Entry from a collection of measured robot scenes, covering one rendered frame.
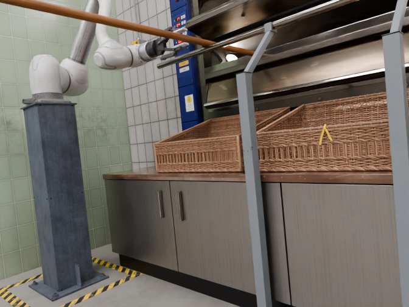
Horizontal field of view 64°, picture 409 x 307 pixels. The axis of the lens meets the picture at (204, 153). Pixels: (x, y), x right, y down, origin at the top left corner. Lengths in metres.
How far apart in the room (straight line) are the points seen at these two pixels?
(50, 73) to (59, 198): 0.67
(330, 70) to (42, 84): 1.46
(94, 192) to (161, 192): 1.04
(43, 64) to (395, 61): 1.63
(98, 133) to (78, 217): 0.87
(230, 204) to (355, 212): 0.49
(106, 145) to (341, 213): 1.95
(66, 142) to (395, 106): 1.55
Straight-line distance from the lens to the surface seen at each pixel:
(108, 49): 1.64
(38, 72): 1.98
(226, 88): 2.02
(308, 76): 1.73
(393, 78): 0.99
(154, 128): 2.50
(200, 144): 1.48
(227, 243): 1.41
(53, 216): 1.90
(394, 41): 1.01
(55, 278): 2.01
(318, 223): 1.17
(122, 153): 2.73
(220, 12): 1.92
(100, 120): 2.65
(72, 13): 1.25
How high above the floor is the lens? 0.72
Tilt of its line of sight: 2 degrees down
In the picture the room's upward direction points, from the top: 6 degrees counter-clockwise
